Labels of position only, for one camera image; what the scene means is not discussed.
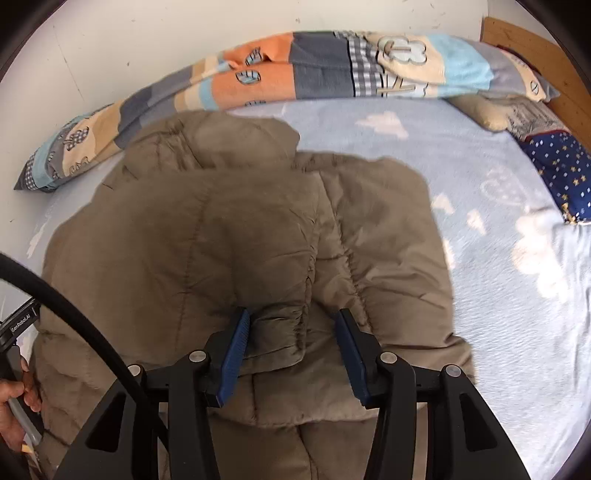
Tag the wooden headboard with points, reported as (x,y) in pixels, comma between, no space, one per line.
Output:
(545,60)

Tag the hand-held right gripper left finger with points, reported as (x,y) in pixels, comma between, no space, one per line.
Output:
(233,360)

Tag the beige printed pillow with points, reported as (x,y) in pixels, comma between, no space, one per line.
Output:
(508,113)

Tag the person's left hand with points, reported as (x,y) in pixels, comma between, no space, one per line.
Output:
(30,392)

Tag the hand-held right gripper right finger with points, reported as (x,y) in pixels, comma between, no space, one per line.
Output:
(353,360)

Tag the patchwork printed quilt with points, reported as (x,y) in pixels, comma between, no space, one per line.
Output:
(318,69)

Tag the brown puffer jacket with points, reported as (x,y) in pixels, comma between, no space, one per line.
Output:
(184,230)

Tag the light blue cloud-print blanket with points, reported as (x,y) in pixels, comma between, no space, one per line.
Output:
(485,300)

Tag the navy star-print pillow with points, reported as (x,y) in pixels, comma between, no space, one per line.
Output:
(563,170)

